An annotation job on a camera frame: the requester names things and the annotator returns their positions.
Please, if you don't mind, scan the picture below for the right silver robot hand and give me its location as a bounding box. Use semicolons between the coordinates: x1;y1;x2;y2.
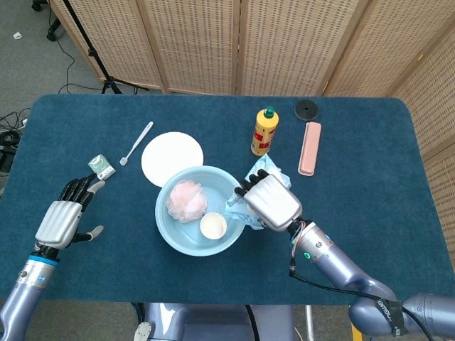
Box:
234;169;304;232

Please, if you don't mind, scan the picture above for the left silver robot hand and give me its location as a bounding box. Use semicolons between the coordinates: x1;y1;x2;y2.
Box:
34;173;106;250

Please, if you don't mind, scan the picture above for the light blue wet wipes pack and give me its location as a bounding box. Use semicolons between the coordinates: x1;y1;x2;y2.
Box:
223;153;293;232

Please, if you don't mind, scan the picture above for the white paper cup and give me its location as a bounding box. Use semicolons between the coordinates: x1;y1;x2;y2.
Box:
199;212;228;239

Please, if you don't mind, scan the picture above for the pink bath loofah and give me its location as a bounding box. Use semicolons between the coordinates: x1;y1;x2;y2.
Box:
166;180;208;224

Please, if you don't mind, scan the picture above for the light blue plastic basin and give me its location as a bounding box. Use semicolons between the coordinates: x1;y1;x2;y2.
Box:
154;165;250;257

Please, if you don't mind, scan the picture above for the pink toothbrush case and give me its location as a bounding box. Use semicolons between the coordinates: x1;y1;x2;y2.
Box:
297;121;323;177

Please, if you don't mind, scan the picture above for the yellow detergent bottle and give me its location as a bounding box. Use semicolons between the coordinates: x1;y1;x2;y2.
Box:
250;105;280;157

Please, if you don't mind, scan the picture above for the small green white pack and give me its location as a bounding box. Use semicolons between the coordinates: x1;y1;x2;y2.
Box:
87;153;117;180

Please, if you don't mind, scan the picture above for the dark blue table cloth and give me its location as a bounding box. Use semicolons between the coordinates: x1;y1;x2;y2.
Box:
0;93;455;307

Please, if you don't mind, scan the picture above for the black round disc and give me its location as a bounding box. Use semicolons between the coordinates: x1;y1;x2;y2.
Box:
294;99;320;121

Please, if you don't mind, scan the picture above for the white toothbrush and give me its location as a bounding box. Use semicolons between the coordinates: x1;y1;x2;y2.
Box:
119;121;155;166

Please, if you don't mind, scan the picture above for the white round plate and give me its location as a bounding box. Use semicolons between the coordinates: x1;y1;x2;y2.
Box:
141;131;205;188

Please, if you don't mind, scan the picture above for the blue grey robot torso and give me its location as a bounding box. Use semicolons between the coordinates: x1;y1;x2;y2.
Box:
133;302;296;341

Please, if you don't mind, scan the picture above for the black tripod stand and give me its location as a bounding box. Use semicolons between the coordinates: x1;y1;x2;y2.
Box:
62;0;150;95

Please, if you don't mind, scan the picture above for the wicker folding screen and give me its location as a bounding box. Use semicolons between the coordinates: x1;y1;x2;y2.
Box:
49;0;455;341

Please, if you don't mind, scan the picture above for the black office chair base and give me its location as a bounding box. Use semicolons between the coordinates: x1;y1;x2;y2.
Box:
31;0;63;43

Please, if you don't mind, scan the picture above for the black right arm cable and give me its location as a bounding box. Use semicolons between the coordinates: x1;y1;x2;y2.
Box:
288;259;455;341

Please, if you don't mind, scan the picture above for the black floor cable tangle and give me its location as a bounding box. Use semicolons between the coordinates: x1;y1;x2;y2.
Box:
0;108;31;178

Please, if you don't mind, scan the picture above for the black velcro strap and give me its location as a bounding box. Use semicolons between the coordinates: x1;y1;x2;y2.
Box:
375;298;408;337

